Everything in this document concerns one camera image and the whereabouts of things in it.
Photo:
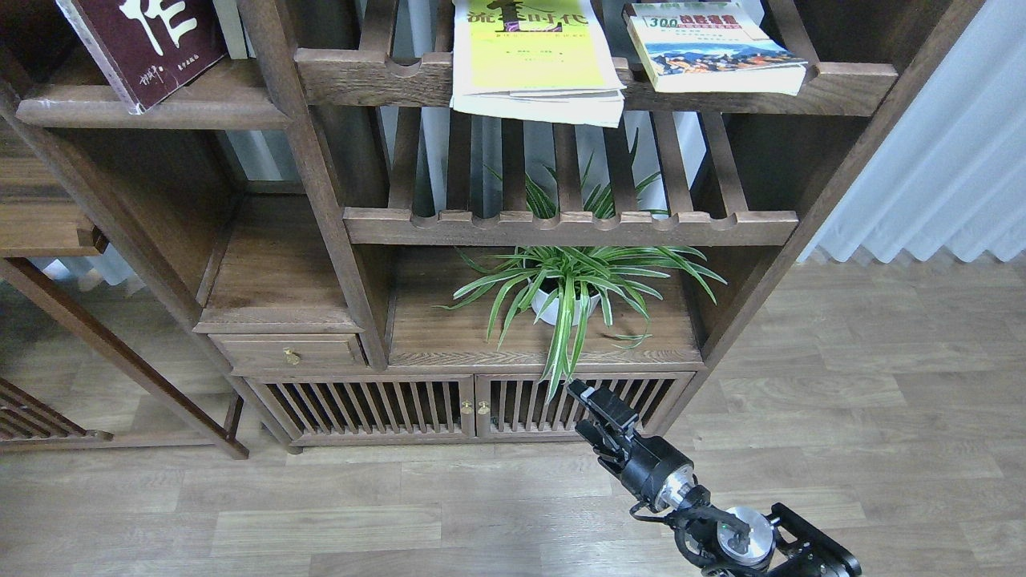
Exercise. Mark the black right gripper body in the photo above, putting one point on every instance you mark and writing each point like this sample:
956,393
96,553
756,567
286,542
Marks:
649,467

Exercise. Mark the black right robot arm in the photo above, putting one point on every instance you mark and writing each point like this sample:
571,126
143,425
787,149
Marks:
734,542

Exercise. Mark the dark wooden bookshelf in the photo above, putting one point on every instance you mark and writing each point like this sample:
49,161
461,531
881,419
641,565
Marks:
270,204

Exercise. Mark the white pleated curtain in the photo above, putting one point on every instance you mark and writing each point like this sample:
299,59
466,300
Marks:
950,177

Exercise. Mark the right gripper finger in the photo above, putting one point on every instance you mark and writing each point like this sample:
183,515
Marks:
601,443
608,410

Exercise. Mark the brass drawer knob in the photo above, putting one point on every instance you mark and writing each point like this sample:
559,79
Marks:
291,357

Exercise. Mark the blue landscape cover book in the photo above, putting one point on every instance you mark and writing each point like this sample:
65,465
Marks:
709,48

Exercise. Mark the white plant pot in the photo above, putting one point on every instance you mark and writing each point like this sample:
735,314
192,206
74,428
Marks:
547,306

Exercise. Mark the maroon book white characters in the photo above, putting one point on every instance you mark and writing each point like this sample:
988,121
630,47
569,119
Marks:
147,49

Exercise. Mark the yellow cover book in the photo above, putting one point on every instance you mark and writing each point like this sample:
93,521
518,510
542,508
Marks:
544,61

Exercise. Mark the white upright book spine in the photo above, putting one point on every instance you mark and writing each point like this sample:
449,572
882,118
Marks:
229,18

